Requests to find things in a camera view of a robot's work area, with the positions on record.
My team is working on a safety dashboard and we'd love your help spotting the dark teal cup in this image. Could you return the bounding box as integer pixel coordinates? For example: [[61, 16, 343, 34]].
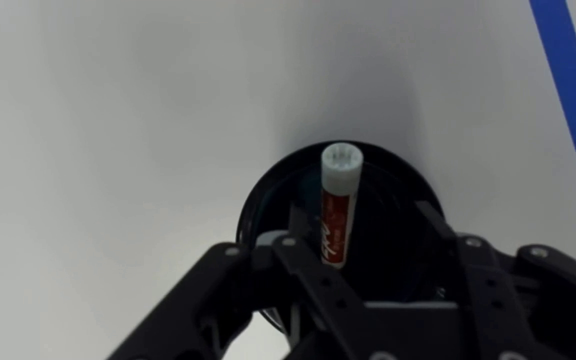
[[236, 143, 442, 302]]

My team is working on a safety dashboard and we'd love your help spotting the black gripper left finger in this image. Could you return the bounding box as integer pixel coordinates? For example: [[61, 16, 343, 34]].
[[106, 202, 404, 360]]

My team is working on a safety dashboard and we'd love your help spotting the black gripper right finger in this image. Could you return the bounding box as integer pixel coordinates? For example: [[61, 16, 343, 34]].
[[415, 202, 576, 360]]

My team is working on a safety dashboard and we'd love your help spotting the red marker with white cap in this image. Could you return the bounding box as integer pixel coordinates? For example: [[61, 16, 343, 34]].
[[320, 143, 364, 269]]

